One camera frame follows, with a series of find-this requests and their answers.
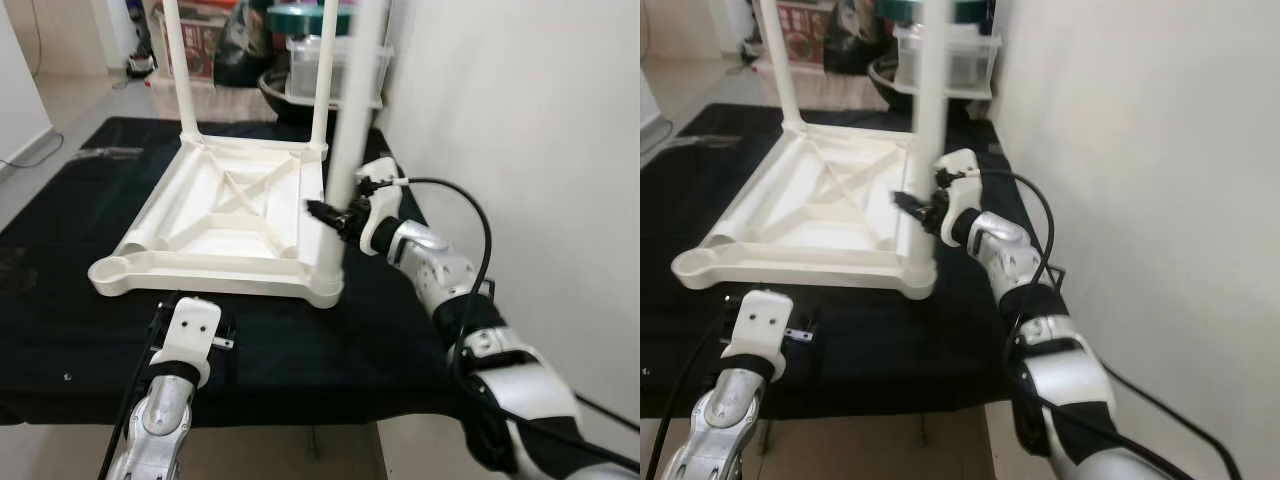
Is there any clear plastic storage container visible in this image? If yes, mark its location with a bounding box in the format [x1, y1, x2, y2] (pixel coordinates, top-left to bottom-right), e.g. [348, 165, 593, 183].
[892, 24, 1002, 101]
[284, 34, 394, 108]

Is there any black tablecloth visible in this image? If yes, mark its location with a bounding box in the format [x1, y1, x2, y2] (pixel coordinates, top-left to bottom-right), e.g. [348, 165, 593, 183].
[640, 103, 1063, 423]
[0, 113, 473, 428]

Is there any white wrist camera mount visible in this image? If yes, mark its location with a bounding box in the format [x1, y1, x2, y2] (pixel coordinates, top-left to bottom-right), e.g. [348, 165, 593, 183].
[357, 156, 407, 258]
[151, 296, 224, 388]
[721, 289, 797, 383]
[934, 147, 982, 248]

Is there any thin black floor cable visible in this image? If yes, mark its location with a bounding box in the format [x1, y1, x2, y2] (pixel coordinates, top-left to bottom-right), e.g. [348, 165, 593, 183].
[0, 128, 68, 172]

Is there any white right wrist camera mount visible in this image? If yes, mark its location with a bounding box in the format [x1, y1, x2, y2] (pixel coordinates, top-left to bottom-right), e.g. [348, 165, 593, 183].
[357, 156, 407, 258]
[934, 147, 982, 248]

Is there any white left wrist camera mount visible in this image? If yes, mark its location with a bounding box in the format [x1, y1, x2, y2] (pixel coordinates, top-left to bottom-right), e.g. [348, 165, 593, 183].
[721, 289, 797, 383]
[151, 296, 224, 388]

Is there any white plastic table top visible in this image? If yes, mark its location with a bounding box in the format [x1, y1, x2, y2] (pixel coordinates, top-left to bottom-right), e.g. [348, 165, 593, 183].
[669, 124, 940, 302]
[87, 134, 347, 310]

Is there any orange-lid clear storage box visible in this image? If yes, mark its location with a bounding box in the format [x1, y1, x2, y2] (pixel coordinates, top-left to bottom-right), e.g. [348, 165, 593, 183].
[149, 0, 233, 82]
[774, 0, 833, 67]

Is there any green pot lid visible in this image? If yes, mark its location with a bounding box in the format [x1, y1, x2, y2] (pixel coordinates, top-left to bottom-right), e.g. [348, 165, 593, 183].
[267, 0, 353, 37]
[874, 0, 1002, 24]

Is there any long clear tape strip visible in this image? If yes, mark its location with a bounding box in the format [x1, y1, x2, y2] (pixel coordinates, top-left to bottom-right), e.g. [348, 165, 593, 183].
[69, 144, 148, 162]
[659, 134, 733, 152]

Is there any black wok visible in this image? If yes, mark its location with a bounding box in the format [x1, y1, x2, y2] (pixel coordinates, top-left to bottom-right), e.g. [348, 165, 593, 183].
[257, 69, 333, 128]
[867, 54, 923, 113]

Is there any white lace cloth cover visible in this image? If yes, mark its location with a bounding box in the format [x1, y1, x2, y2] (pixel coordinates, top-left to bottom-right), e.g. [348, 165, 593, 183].
[148, 74, 273, 122]
[758, 64, 883, 112]

